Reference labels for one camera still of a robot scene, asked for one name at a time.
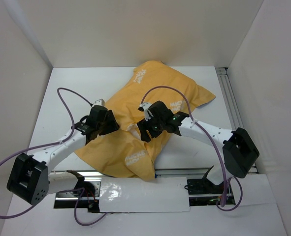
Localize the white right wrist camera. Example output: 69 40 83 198
138 102 152 121

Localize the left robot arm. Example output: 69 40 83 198
6 105 119 206

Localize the white cover plate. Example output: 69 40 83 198
99 177 190 213

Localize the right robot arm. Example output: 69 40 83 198
137 101 259 193

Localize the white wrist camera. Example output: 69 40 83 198
92 99 105 106
138 102 152 121

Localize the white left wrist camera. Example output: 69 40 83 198
92 99 105 106

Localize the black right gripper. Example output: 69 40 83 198
137 114 165 143

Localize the Mickey Mouse pillowcase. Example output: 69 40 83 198
75 60 215 181

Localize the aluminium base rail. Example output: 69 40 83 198
26 168 259 178

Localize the aluminium side rail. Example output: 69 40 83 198
216 68 259 178

